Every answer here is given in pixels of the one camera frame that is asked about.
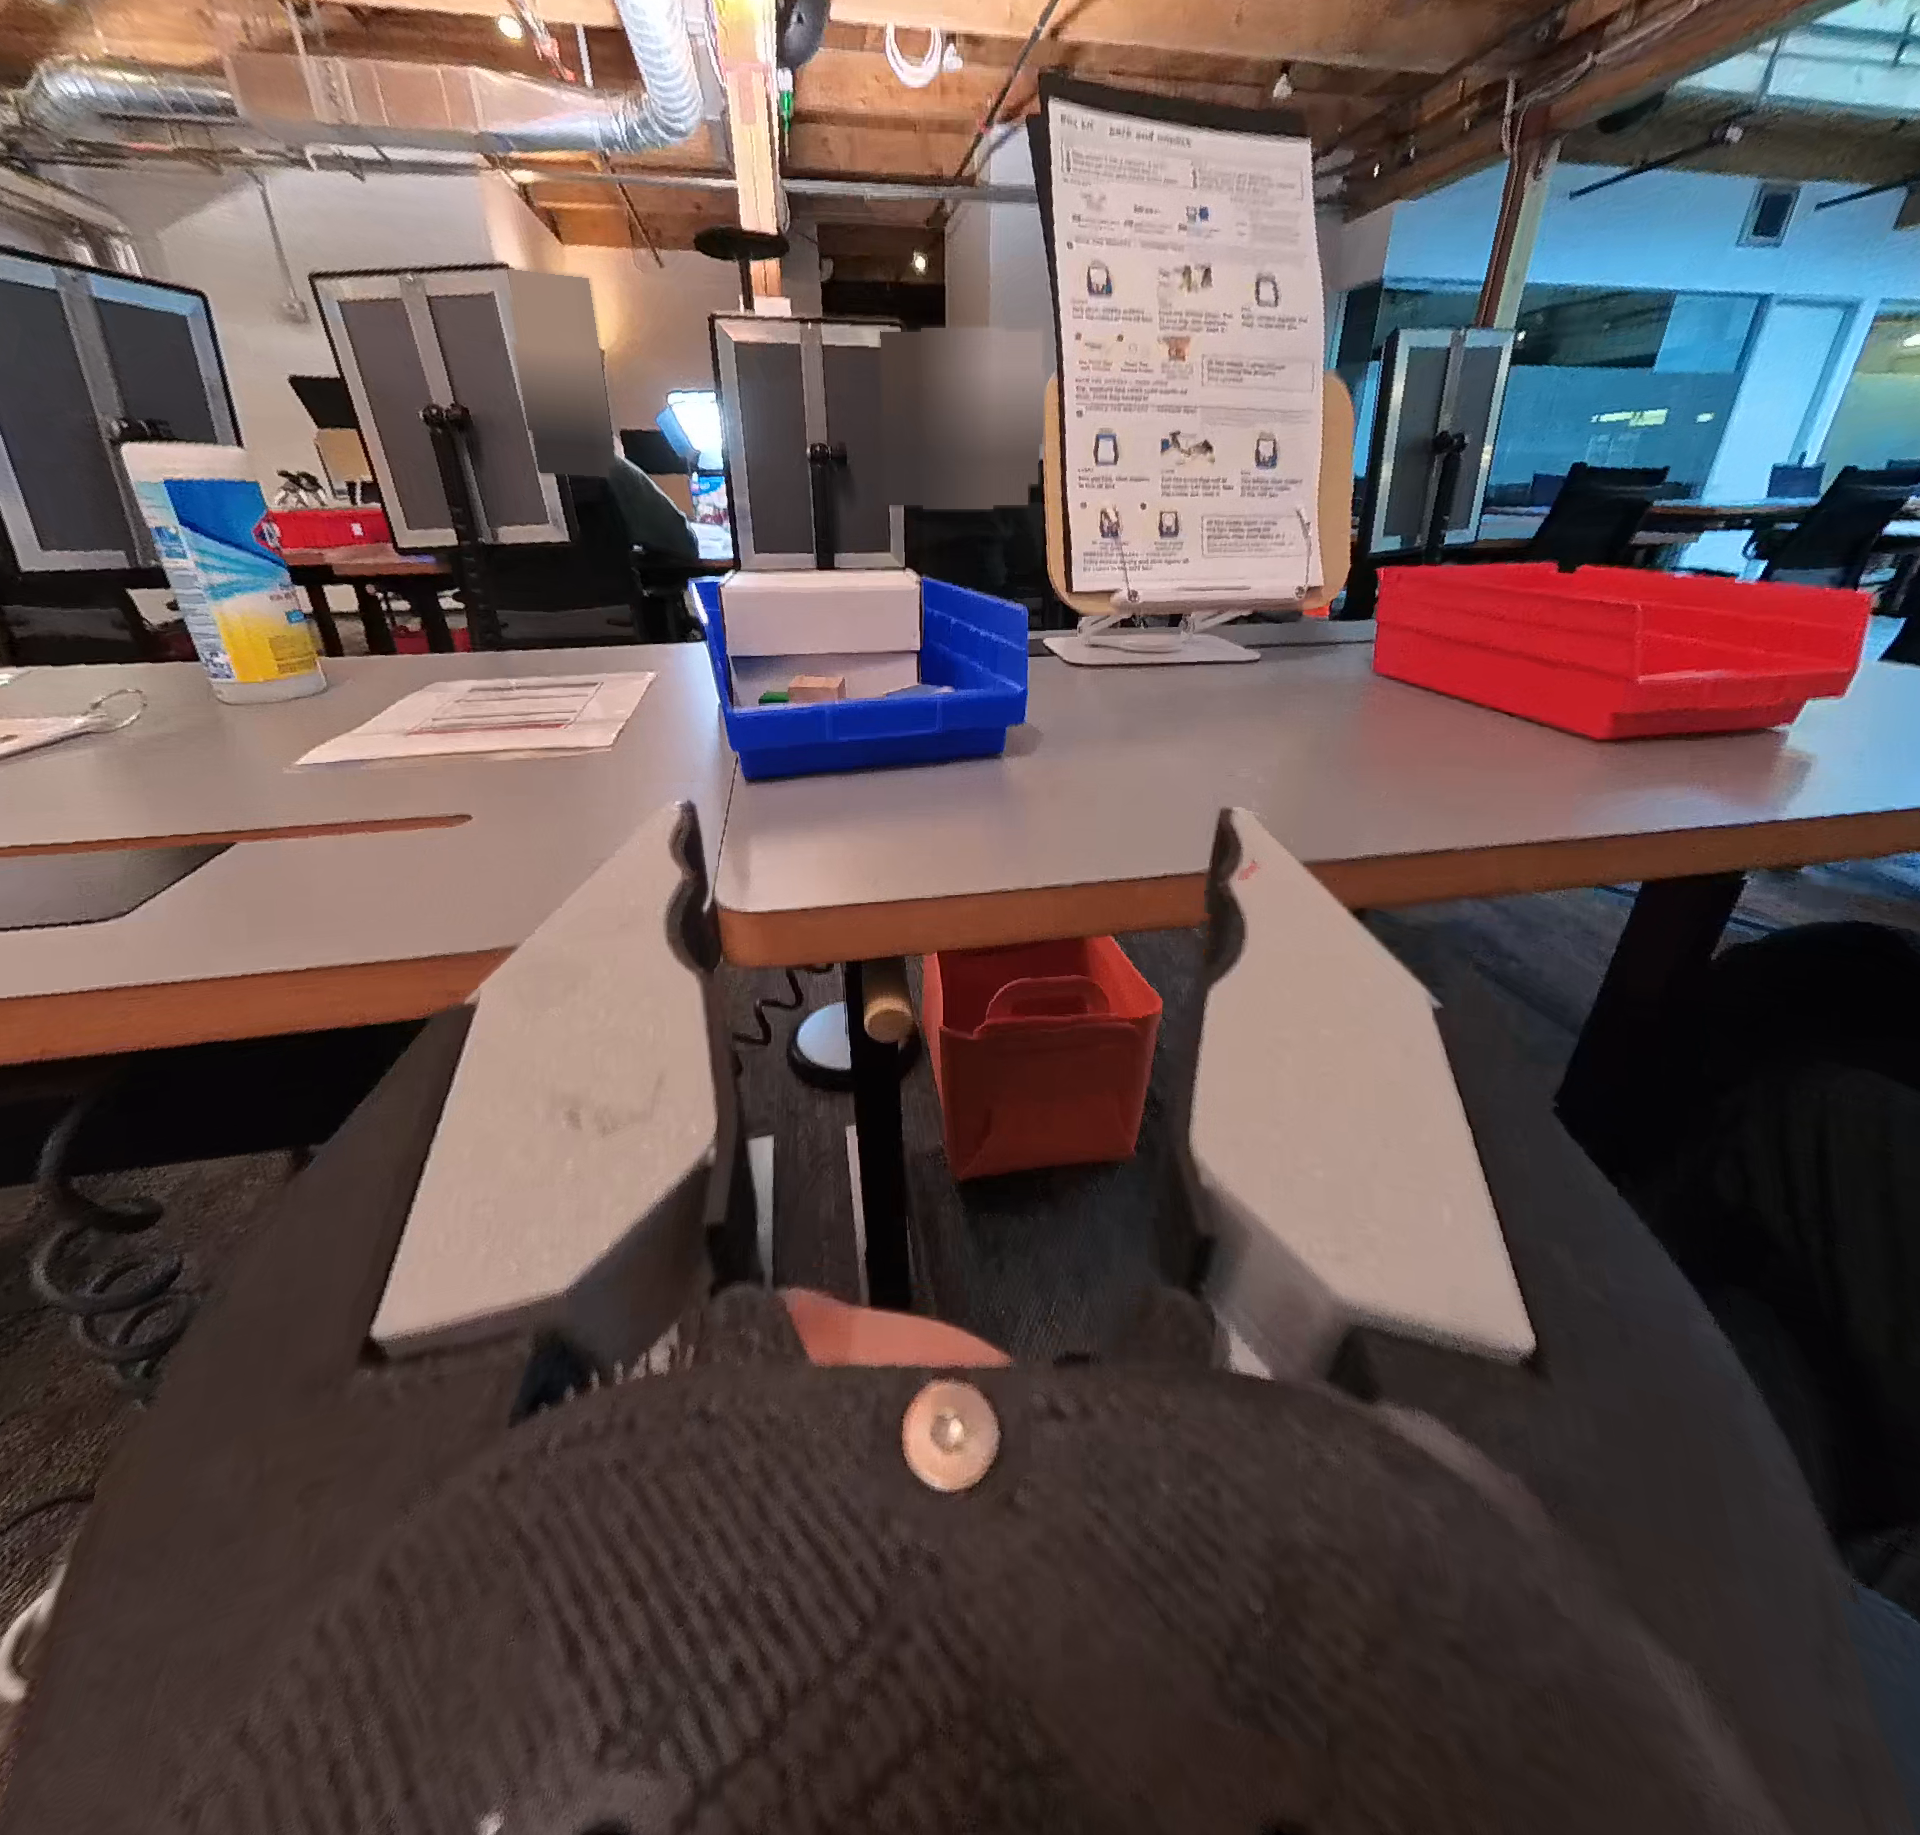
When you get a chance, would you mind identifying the printed instruction sheet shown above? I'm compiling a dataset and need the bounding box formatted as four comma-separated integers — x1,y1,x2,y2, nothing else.
1035,69,1330,602

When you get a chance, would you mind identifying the wipes canister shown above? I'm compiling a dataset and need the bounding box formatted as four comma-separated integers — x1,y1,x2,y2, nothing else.
121,439,329,707

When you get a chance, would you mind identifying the blue plastic bin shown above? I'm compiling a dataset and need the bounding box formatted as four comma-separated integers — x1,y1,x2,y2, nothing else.
690,574,1033,782

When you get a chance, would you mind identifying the black coiled cable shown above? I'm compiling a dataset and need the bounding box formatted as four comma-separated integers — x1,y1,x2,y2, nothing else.
29,1098,200,1400

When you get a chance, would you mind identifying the white cardboard box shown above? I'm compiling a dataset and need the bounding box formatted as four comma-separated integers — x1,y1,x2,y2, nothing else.
719,566,924,700

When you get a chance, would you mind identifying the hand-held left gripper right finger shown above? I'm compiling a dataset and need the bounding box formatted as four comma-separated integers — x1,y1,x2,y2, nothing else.
1185,806,1538,1381

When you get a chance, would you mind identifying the silver ventilation duct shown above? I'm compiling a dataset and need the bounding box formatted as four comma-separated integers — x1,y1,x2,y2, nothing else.
21,0,709,164

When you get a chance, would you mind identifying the red plastic bin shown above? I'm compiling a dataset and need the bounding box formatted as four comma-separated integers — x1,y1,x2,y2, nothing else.
1371,562,1876,743

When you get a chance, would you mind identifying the black office chair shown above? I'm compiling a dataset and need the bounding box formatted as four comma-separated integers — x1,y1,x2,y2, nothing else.
1505,462,1670,573
1745,462,1920,588

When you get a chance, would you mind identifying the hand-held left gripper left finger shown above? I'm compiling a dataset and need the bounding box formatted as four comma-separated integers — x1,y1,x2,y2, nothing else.
366,800,753,1364

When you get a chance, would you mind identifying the wooden sheet board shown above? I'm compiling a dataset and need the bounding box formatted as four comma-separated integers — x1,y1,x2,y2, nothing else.
1042,365,1359,620

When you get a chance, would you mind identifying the white paper form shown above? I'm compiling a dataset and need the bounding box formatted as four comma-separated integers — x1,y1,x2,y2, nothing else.
296,671,660,770

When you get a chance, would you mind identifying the white sheet stand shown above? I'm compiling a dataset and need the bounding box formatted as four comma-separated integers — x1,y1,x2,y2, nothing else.
1042,586,1306,665

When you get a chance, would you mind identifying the black table leg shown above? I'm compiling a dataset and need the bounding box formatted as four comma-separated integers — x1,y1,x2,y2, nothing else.
845,955,916,1310

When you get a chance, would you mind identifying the red fabric bag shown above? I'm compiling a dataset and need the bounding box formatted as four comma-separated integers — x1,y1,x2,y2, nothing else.
920,935,1164,1183

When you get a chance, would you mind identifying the white face mask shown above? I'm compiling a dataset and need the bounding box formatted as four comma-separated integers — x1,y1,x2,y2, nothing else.
0,686,150,760

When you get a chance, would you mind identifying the grey calibration panel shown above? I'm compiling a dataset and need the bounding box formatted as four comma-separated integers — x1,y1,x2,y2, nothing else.
0,248,243,580
311,266,575,559
709,312,911,579
1371,326,1518,559

